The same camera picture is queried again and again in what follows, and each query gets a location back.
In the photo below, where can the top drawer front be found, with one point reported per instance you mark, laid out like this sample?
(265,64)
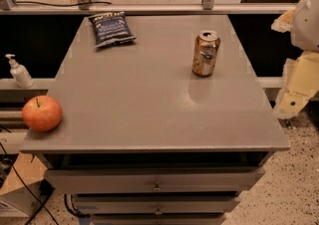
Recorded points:
(108,181)

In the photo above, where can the blue chip bag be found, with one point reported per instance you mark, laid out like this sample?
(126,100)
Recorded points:
(110,29)

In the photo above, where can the grey metal shelf rail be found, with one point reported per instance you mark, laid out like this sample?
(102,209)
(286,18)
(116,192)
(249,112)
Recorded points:
(242,8)

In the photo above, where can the white pump bottle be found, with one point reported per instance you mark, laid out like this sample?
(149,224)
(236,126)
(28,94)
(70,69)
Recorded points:
(19,73)

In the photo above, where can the red yellow apple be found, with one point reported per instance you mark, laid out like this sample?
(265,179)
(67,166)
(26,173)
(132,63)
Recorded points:
(42,113)

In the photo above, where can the middle drawer front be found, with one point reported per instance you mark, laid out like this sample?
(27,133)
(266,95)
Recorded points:
(156,204)

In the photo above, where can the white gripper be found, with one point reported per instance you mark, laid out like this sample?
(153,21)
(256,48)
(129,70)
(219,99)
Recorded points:
(308,25)

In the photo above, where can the grey drawer cabinet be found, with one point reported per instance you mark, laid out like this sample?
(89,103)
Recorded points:
(141,106)

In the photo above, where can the cardboard box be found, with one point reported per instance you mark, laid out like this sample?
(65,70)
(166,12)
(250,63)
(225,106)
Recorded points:
(21,188)

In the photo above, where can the drawer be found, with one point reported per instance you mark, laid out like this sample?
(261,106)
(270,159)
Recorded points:
(108,181)
(156,204)
(164,219)

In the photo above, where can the orange soda can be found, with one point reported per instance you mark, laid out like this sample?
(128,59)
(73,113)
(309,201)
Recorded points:
(205,53)

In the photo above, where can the bottom drawer front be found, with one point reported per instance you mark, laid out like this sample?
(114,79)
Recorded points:
(164,219)

